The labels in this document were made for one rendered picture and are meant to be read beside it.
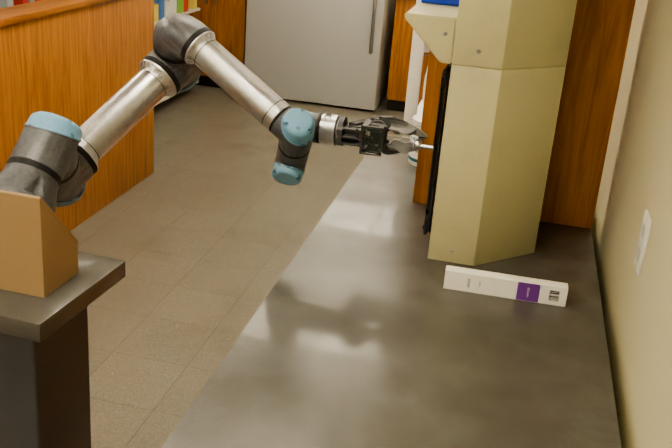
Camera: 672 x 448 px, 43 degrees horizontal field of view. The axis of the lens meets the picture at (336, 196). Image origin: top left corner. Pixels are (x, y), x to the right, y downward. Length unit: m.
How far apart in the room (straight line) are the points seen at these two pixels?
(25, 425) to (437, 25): 1.22
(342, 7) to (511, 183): 5.05
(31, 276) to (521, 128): 1.11
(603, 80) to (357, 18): 4.80
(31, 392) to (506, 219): 1.12
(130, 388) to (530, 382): 1.91
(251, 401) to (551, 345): 0.63
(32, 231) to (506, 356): 0.95
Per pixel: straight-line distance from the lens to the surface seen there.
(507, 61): 1.92
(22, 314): 1.77
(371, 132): 2.02
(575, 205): 2.39
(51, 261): 1.82
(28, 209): 1.76
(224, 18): 7.41
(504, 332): 1.78
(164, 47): 2.07
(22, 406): 1.95
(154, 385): 3.25
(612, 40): 2.28
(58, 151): 1.88
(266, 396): 1.50
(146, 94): 2.10
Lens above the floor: 1.77
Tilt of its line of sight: 20 degrees down
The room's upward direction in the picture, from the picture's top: 5 degrees clockwise
